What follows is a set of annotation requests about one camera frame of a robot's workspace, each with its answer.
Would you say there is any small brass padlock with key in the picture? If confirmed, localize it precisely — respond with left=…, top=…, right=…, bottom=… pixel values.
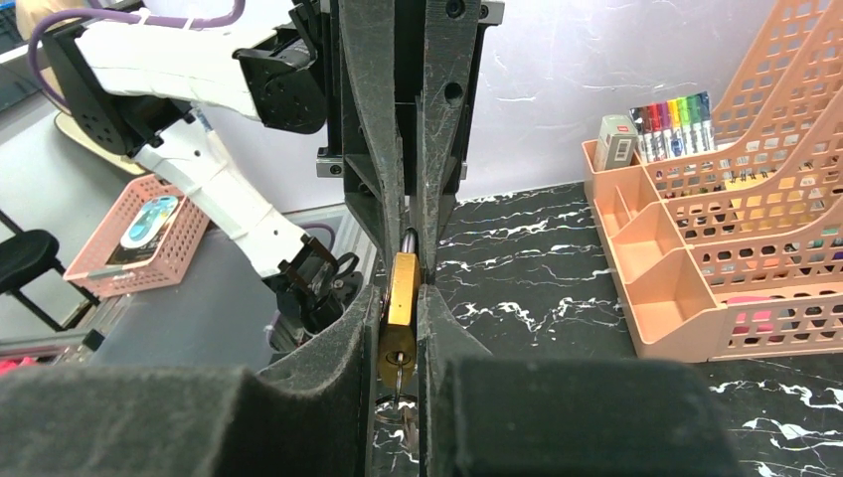
left=375, top=227, right=422, bottom=462

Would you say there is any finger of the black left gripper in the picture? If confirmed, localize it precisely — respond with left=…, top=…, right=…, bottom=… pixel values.
left=416, top=1, right=505, bottom=270
left=317, top=1, right=404, bottom=253

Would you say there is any pink plastic file organizer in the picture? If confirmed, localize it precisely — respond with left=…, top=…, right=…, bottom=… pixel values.
left=583, top=1, right=842, bottom=363

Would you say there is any black stool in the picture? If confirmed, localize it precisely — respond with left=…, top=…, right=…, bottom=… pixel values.
left=1, top=212, right=100, bottom=332

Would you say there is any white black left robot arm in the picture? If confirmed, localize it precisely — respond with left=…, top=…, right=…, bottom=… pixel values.
left=28, top=1, right=504, bottom=333

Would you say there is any small white red box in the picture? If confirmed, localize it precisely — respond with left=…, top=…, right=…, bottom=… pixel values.
left=592, top=114, right=638, bottom=172

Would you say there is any colourful marker pen set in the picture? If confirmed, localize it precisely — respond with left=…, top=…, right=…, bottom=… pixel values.
left=628, top=91, right=717, bottom=163

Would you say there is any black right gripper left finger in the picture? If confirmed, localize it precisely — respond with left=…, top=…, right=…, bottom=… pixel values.
left=1, top=285, right=381, bottom=476

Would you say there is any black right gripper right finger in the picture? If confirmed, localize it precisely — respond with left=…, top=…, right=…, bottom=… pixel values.
left=418, top=285, right=742, bottom=476

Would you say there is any pink basket with package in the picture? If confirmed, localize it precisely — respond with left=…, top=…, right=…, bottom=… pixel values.
left=64, top=174, right=209, bottom=298

